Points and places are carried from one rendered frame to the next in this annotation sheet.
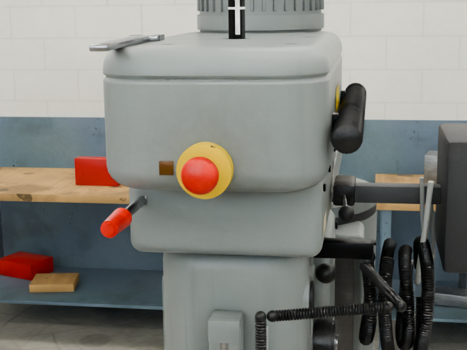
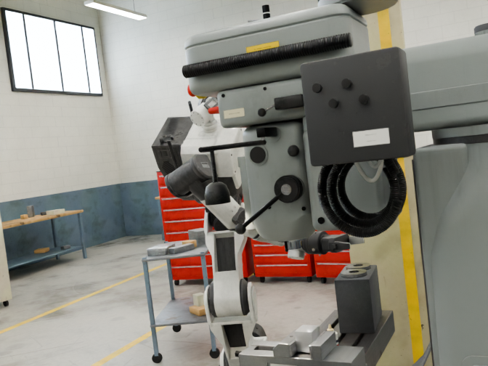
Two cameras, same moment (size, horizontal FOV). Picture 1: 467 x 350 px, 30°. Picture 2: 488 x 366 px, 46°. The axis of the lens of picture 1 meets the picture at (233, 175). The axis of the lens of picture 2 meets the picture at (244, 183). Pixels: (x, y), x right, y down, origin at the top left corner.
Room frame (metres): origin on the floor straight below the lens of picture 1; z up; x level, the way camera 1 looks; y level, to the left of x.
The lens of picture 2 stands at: (1.48, -1.56, 1.56)
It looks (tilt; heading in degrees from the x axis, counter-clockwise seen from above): 3 degrees down; 106
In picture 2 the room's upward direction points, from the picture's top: 7 degrees counter-clockwise
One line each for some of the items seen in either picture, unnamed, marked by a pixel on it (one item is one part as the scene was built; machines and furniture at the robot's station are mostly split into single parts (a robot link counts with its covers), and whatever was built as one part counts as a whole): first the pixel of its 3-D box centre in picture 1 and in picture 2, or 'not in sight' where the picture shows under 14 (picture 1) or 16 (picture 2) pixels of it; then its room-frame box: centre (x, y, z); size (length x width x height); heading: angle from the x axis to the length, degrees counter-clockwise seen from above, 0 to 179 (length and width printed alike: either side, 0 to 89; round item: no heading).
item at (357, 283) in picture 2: not in sight; (359, 295); (1.26, 0.48, 1.00); 0.22 x 0.12 x 0.20; 86
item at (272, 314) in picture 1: (337, 311); not in sight; (0.97, -0.12, 1.58); 0.17 x 0.01 x 0.01; 100
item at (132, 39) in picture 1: (126, 41); not in sight; (1.02, 0.12, 1.89); 0.24 x 0.04 x 0.01; 173
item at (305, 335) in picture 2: not in sight; (308, 338); (1.15, 0.03, 1.01); 0.06 x 0.05 x 0.06; 78
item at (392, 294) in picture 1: (381, 285); (232, 146); (1.06, -0.19, 1.58); 0.17 x 0.01 x 0.01; 7
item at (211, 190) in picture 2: not in sight; (216, 192); (0.95, -0.03, 1.46); 0.07 x 0.07 x 0.06
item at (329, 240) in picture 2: not in sight; (328, 243); (1.16, 0.58, 1.18); 0.13 x 0.12 x 0.10; 66
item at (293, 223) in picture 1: (243, 188); (291, 102); (1.19, -0.01, 1.68); 0.34 x 0.24 x 0.10; 171
